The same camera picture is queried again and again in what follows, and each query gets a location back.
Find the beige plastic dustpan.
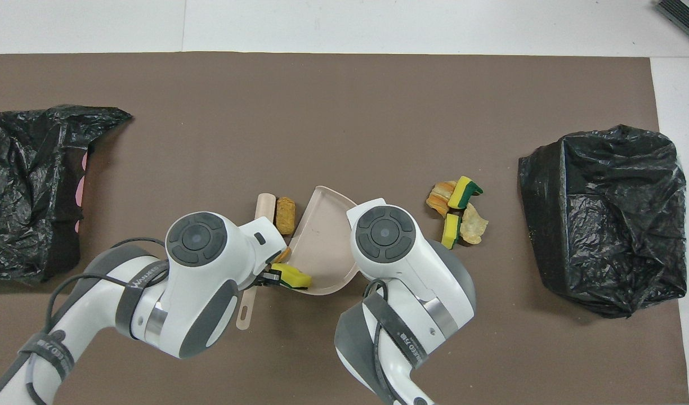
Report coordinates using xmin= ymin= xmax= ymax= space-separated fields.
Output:
xmin=287 ymin=186 xmax=361 ymax=297

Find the pale beige sponge chunk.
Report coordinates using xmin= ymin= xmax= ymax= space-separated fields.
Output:
xmin=459 ymin=202 xmax=489 ymax=245

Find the dark ribbed panel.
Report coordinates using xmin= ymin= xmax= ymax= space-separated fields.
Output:
xmin=655 ymin=0 xmax=689 ymax=48

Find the beige hand brush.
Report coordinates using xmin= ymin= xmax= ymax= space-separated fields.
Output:
xmin=236 ymin=193 xmax=276 ymax=331

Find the yellow green sponge piece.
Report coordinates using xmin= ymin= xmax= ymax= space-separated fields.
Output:
xmin=448 ymin=175 xmax=484 ymax=210

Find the yellow green sponge strip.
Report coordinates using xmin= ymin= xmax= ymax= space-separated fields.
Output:
xmin=441 ymin=213 xmax=462 ymax=250

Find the pink bin under bag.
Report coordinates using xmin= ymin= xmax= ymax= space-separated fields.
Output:
xmin=74 ymin=152 xmax=90 ymax=234

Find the orange brown sponge chunk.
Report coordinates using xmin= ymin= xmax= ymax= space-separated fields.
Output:
xmin=275 ymin=196 xmax=296 ymax=236

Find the orange layered sponge chunk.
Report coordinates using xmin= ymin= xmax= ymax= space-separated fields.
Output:
xmin=426 ymin=181 xmax=458 ymax=219

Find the jagged yellow green sponge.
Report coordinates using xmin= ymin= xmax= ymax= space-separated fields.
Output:
xmin=270 ymin=263 xmax=313 ymax=290

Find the torn black bag lined bin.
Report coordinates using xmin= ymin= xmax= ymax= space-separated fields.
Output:
xmin=0 ymin=104 xmax=133 ymax=284

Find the brown table mat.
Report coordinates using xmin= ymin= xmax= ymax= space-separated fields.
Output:
xmin=0 ymin=52 xmax=689 ymax=405

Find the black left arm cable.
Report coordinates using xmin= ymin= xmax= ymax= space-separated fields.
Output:
xmin=26 ymin=236 xmax=173 ymax=405

